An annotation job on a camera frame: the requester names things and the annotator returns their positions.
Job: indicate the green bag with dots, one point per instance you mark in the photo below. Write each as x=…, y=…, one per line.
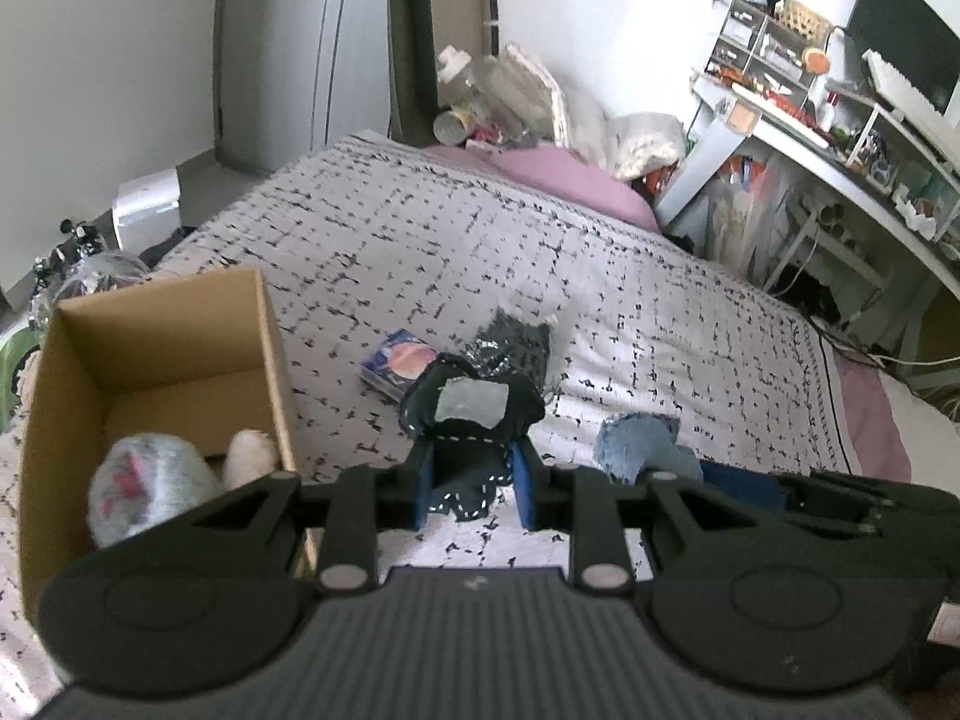
x=16, y=356

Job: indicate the clear plastic bottle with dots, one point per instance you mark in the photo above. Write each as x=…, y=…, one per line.
x=480, y=79

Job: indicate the grey door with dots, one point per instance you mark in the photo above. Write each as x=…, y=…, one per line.
x=300, y=52

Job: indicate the grey drawer organiser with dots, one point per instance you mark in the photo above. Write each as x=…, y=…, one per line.
x=757, y=45

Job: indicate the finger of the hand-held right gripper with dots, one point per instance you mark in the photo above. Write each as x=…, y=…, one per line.
x=742, y=484

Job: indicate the black monitor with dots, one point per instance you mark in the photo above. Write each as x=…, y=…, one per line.
x=907, y=30

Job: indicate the clear crumpled plastic bag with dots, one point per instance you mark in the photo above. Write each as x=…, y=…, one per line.
x=97, y=277

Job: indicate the pink pillow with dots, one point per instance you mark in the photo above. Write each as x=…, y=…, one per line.
x=570, y=172

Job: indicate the blue tissue packet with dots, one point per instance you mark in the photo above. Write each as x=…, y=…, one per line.
x=397, y=364

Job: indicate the round tin can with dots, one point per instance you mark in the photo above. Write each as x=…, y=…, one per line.
x=452, y=126

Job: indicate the black bagged garment with label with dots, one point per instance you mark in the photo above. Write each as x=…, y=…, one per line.
x=465, y=465

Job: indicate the white small bin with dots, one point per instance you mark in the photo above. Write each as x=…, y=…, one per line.
x=146, y=206

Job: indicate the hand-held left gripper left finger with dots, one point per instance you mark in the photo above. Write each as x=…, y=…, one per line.
x=424, y=484

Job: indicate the cream sock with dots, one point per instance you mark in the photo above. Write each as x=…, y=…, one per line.
x=251, y=454

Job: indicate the white desk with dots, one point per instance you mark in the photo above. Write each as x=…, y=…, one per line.
x=795, y=142

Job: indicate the pink bed sheet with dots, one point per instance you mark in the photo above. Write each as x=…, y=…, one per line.
x=870, y=412

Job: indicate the brown cardboard box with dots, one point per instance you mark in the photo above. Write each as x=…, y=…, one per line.
x=187, y=330

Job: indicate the orange slice toy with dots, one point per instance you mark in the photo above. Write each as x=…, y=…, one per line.
x=816, y=60

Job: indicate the white bottle with red cap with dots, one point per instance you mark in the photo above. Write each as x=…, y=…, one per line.
x=827, y=112

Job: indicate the blue denim cloth piece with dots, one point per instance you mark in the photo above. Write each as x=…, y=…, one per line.
x=637, y=442

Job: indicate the brown leaning board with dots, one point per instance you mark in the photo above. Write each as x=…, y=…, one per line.
x=457, y=0

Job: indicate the black glittery packet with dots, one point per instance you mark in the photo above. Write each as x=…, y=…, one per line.
x=517, y=337

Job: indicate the white stuffed plastic bag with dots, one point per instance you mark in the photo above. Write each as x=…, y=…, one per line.
x=649, y=142

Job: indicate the wicker basket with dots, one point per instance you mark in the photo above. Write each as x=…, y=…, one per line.
x=804, y=19

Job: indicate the plush toy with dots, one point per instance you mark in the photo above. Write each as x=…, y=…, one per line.
x=150, y=480

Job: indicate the black tripod gear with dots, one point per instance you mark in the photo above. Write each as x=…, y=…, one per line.
x=67, y=247

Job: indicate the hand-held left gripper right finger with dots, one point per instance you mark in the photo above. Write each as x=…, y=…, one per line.
x=525, y=484

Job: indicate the white keyboard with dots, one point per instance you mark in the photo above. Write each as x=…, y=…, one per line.
x=900, y=82

